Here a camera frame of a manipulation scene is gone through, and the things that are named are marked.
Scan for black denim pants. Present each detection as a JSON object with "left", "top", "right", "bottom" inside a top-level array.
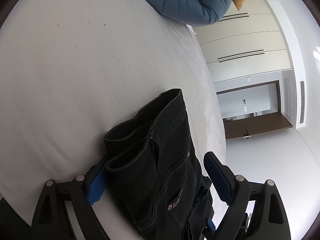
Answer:
[{"left": 104, "top": 88, "right": 214, "bottom": 239}]

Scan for cream wardrobe with black handles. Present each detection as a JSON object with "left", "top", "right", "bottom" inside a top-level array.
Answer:
[{"left": 193, "top": 0, "right": 291, "bottom": 83}]

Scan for brown wooden door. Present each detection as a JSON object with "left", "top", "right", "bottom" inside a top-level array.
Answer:
[{"left": 217, "top": 80, "right": 293, "bottom": 140}]

